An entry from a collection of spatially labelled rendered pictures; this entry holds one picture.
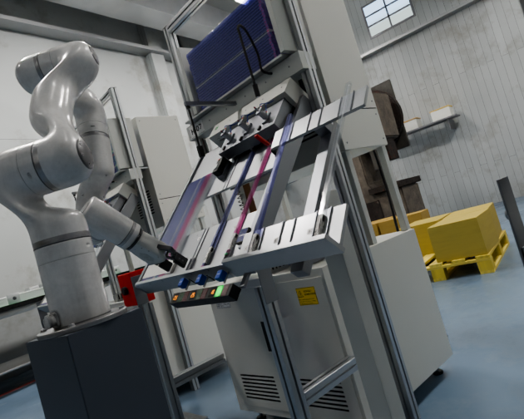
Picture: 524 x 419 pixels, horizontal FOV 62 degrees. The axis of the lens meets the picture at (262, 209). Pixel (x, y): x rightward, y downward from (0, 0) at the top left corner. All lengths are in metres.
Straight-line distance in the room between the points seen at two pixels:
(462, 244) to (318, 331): 2.40
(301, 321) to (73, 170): 0.96
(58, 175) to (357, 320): 0.79
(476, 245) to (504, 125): 6.85
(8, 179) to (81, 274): 0.25
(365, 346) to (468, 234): 2.68
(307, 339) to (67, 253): 0.93
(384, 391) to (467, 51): 9.86
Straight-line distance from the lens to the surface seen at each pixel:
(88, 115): 1.41
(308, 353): 1.66
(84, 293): 1.01
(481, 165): 10.54
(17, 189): 1.08
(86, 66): 1.32
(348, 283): 1.16
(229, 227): 1.46
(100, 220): 1.26
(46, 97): 1.21
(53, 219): 1.03
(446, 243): 3.85
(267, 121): 1.61
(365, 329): 1.19
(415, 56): 11.02
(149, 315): 1.87
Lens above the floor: 0.79
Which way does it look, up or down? 3 degrees up
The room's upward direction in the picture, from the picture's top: 16 degrees counter-clockwise
